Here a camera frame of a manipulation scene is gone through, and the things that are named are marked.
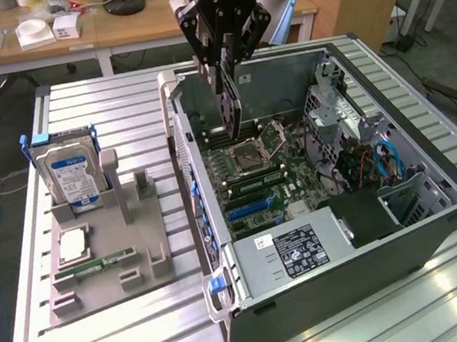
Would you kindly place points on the grey cup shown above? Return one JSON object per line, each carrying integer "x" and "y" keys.
{"x": 6, "y": 3}

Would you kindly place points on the wooden desk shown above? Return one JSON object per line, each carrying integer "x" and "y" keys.
{"x": 1, "y": 58}

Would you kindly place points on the white tape holder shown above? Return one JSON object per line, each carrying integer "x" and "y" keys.
{"x": 33, "y": 34}

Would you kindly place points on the installed RAM stick with label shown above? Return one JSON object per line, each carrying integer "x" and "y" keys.
{"x": 255, "y": 184}

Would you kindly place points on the silver CPU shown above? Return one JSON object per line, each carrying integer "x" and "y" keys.
{"x": 71, "y": 244}

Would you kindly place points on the green motherboard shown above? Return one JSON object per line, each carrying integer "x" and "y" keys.
{"x": 295, "y": 180}

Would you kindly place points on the grey metal disk bay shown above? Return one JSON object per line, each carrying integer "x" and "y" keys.
{"x": 417, "y": 199}

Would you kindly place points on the blue case latch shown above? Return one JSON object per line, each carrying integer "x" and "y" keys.
{"x": 217, "y": 285}

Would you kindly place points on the grey parts rack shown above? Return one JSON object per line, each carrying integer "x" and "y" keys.
{"x": 113, "y": 283}

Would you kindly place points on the perforated metal drive cage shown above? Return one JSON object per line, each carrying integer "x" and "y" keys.
{"x": 326, "y": 118}

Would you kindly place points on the small white labelled box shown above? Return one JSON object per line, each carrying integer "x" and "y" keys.
{"x": 67, "y": 27}

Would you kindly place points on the hard disk with blue caddy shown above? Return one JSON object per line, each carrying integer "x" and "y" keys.
{"x": 68, "y": 177}

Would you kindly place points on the grey power supply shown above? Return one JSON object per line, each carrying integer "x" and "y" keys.
{"x": 260, "y": 266}

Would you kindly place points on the open black PC case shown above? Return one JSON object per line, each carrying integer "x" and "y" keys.
{"x": 348, "y": 281}

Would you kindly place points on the green RAM stick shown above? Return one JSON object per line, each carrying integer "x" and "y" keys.
{"x": 110, "y": 259}

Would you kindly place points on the black plastic shroud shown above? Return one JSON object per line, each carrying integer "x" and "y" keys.
{"x": 362, "y": 217}

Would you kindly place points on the black lamp base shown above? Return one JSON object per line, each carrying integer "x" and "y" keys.
{"x": 125, "y": 5}

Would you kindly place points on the metal socket cover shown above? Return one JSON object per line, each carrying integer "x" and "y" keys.
{"x": 274, "y": 137}

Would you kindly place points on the black graphics card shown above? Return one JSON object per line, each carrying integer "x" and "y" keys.
{"x": 229, "y": 109}

